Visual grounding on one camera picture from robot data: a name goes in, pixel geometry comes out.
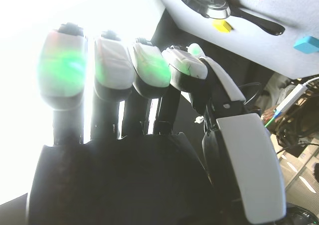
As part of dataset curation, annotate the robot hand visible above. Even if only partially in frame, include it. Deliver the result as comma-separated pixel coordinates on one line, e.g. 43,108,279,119
26,22,287,225

